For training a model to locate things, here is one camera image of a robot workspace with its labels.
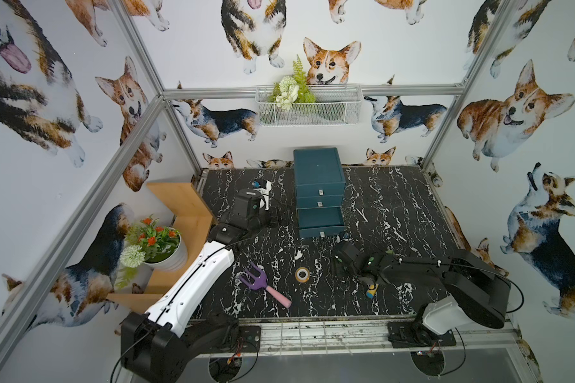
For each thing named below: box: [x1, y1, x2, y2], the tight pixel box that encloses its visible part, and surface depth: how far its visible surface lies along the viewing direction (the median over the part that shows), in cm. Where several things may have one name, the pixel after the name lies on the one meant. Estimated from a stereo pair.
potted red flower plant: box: [115, 213, 188, 290], surface depth 73 cm
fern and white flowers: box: [268, 54, 317, 111], surface depth 82 cm
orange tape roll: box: [294, 266, 310, 283], surface depth 89 cm
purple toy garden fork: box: [238, 260, 292, 308], surface depth 87 cm
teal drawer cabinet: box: [293, 147, 346, 238], surface depth 94 cm
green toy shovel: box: [365, 283, 379, 300], surface depth 82 cm
